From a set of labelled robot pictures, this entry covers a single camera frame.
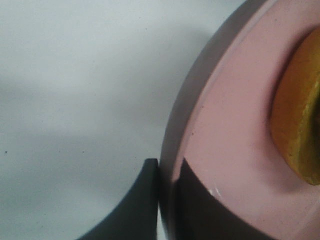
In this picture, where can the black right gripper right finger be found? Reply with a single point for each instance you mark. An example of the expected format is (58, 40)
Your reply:
(245, 202)

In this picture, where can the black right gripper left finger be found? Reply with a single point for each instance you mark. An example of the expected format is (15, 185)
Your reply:
(136, 216)

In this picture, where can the pink round plate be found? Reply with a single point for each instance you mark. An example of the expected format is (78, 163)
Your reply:
(221, 117)

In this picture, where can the burger with lettuce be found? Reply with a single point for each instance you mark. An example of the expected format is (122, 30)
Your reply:
(294, 123)

